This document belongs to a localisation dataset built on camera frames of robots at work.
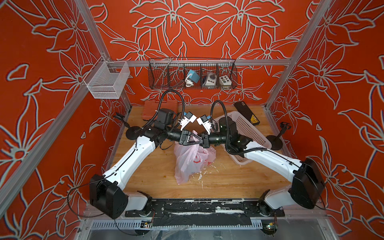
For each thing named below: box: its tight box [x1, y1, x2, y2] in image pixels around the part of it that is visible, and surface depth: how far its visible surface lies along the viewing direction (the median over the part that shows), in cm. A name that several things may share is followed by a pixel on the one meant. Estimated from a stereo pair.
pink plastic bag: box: [173, 130, 217, 185], surface depth 68 cm
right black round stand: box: [266, 122, 291, 151], surface depth 97 cm
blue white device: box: [184, 69, 200, 88], surface depth 86 cm
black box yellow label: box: [234, 101, 260, 126], surface depth 115 cm
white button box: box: [219, 75, 232, 86], surface depth 96 cm
